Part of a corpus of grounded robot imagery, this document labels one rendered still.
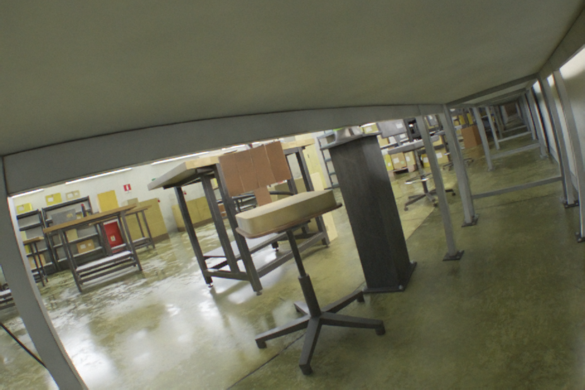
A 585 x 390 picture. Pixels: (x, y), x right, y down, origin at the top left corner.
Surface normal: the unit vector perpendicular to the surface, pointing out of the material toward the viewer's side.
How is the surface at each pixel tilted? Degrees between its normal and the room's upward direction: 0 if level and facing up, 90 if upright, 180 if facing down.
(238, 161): 90
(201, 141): 90
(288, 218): 90
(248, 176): 90
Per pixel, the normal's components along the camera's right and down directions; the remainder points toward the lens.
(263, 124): 0.66, -0.21
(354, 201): -0.57, 0.17
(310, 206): 0.33, -0.11
